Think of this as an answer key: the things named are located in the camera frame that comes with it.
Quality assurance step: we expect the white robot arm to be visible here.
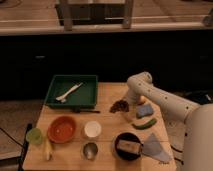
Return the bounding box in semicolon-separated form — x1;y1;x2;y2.
124;72;213;171

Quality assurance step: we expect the red bowl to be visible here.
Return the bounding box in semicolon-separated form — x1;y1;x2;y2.
47;116;76;144

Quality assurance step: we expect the black pen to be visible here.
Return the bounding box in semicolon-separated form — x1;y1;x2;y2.
72;109;100;113

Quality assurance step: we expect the peach fruit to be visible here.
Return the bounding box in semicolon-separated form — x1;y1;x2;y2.
138;96;146;105

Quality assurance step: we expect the green plastic tray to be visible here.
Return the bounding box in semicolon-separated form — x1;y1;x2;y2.
45;75;98;109

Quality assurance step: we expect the blue sponge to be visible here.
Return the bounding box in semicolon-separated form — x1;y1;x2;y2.
136;104;154;118

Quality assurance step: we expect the white cup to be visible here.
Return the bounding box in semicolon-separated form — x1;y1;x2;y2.
84;121;102;139

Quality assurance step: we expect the white plastic fork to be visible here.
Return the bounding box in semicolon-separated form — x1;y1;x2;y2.
55;82;83;103

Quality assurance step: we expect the green chili pepper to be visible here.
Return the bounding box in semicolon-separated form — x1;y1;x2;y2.
132;118;157;130

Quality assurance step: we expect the black plate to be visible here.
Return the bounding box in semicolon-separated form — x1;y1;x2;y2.
112;132;142;161

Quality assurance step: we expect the bread slice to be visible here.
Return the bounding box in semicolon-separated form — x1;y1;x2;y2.
117;140;141;154

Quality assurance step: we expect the small metal cup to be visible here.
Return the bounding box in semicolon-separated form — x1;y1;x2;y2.
83;142;98;160

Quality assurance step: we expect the grey blue cloth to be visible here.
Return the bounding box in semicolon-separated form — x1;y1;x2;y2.
142;133;171;163

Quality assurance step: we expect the yellow banana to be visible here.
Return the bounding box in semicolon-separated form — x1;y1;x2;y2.
44;139;53;161

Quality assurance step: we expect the green plastic cup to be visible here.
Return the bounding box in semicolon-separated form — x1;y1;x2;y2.
26;128;43;145

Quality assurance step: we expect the wooden chair frame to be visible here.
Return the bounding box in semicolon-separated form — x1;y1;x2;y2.
54;0;134;31

